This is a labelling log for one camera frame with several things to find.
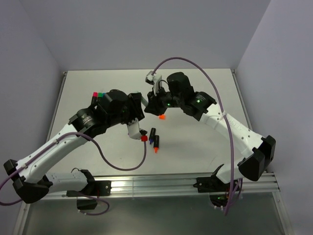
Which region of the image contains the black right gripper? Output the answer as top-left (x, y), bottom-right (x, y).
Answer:
top-left (144, 85), bottom-right (183, 116)

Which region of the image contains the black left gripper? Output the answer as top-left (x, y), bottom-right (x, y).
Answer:
top-left (107, 93), bottom-right (145, 128)

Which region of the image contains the black purple tip highlighter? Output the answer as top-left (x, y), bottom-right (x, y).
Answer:
top-left (149, 128), bottom-right (156, 144)

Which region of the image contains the black pink tip highlighter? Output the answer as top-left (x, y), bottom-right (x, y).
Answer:
top-left (91, 96), bottom-right (97, 105)

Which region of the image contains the pale green capped highlighter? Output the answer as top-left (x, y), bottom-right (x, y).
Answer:
top-left (141, 97), bottom-right (149, 107)

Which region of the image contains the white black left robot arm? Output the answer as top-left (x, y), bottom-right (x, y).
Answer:
top-left (3, 90), bottom-right (147, 204)

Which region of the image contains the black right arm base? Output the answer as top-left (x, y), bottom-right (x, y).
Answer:
top-left (193, 176), bottom-right (231, 207)

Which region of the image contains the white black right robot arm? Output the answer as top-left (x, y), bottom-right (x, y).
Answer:
top-left (145, 72), bottom-right (276, 191)

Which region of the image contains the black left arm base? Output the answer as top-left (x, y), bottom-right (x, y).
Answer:
top-left (66, 180), bottom-right (112, 215)

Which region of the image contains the black orange tip highlighter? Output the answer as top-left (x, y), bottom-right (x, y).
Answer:
top-left (154, 135), bottom-right (159, 153)

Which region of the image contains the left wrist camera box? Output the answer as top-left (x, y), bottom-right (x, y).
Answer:
top-left (127, 118), bottom-right (147, 140)

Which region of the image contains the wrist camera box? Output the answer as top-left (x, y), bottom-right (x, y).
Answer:
top-left (145, 71), bottom-right (162, 95)
top-left (127, 118), bottom-right (147, 140)

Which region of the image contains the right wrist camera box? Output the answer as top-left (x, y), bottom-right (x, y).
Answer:
top-left (145, 71), bottom-right (162, 95)

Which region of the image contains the aluminium front rail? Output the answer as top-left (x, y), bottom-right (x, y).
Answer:
top-left (40, 173), bottom-right (280, 200)

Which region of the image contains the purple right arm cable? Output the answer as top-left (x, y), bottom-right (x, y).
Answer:
top-left (153, 57), bottom-right (243, 216)

